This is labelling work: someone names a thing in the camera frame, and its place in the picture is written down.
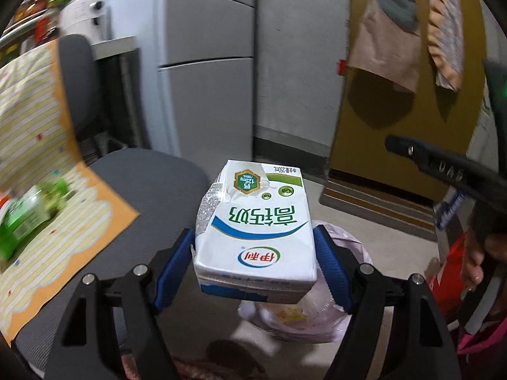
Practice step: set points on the person's right hand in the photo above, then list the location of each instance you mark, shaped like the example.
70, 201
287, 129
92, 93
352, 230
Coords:
475, 261

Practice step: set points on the patterned hanging bag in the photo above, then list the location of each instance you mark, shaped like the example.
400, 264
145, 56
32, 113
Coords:
447, 47

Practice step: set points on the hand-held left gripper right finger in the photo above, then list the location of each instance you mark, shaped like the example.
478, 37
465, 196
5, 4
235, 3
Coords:
332, 273

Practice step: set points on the red door latch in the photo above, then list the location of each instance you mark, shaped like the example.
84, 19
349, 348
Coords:
341, 67

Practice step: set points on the green plastic bottle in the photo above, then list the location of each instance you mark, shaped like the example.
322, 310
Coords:
27, 217

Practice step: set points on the grey office chair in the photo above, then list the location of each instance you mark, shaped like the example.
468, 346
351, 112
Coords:
158, 178

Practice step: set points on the tan hanging bag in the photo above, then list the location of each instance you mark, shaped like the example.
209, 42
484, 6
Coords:
380, 59

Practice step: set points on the person's red clothing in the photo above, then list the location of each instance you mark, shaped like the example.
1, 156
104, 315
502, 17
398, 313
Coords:
451, 285

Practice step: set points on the olive door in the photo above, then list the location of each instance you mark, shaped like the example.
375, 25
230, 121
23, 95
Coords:
376, 134

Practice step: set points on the cluttered shelf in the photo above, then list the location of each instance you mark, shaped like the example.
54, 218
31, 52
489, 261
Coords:
27, 12

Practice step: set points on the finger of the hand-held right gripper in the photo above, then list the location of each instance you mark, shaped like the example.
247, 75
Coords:
435, 162

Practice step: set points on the white round appliance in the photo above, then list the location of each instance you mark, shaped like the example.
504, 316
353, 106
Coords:
83, 12

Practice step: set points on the grey refrigerator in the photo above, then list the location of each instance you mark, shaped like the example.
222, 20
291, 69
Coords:
206, 27

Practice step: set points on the yellow striped dotted cloth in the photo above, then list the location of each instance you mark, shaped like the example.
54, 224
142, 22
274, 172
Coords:
39, 126

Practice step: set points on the striped doormat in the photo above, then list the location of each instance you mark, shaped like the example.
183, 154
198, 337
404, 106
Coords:
376, 202

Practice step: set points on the trash bin with pink bag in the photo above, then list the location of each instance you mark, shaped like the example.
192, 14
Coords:
293, 320

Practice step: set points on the white milk carton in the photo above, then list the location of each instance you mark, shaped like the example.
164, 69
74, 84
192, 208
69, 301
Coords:
257, 245

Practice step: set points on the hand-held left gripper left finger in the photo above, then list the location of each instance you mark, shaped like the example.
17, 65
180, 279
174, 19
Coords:
174, 273

